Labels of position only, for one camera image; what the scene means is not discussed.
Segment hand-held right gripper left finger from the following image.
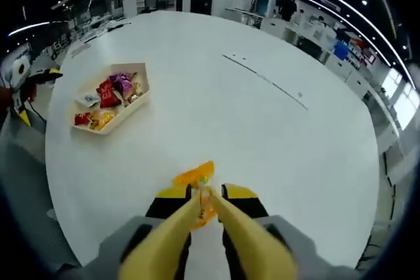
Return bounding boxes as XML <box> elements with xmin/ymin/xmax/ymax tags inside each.
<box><xmin>81</xmin><ymin>184</ymin><xmax>193</xmax><ymax>280</ymax></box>

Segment red white wall sign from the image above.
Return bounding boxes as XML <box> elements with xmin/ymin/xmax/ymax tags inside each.
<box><xmin>347</xmin><ymin>39</ymin><xmax>377</xmax><ymax>64</ymax></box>

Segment blue storage box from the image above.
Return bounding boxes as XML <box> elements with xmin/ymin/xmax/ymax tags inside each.
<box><xmin>333</xmin><ymin>41</ymin><xmax>350</xmax><ymax>61</ymax></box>

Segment yellow food packet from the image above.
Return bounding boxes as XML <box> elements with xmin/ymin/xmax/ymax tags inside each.
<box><xmin>88</xmin><ymin>110</ymin><xmax>116</xmax><ymax>130</ymax></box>

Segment white counter cabinets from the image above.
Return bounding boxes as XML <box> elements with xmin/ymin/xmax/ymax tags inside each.
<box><xmin>226</xmin><ymin>7</ymin><xmax>404</xmax><ymax>150</ymax></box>

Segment light blue display stand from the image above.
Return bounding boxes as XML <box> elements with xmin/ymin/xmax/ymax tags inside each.
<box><xmin>254</xmin><ymin>0</ymin><xmax>275</xmax><ymax>17</ymax></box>

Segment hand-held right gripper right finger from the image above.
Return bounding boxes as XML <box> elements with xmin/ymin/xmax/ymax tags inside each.
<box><xmin>221</xmin><ymin>182</ymin><xmax>318</xmax><ymax>280</ymax></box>

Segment silver food packet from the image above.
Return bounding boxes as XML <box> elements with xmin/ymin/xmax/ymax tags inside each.
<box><xmin>75</xmin><ymin>92</ymin><xmax>100</xmax><ymax>108</ymax></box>

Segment white table cable cover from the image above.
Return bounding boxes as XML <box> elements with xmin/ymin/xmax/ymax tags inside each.
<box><xmin>222</xmin><ymin>53</ymin><xmax>309</xmax><ymax>110</ymax></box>

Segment red orange food packet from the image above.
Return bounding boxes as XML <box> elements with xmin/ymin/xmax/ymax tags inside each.
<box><xmin>73</xmin><ymin>111</ymin><xmax>90</xmax><ymax>127</ymax></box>

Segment small brown food packet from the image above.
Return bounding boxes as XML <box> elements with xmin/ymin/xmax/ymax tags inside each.
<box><xmin>125</xmin><ymin>89</ymin><xmax>144</xmax><ymax>104</ymax></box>

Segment beige hexagonal container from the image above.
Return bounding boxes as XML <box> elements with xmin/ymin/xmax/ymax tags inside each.
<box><xmin>67</xmin><ymin>62</ymin><xmax>152</xmax><ymax>136</ymax></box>

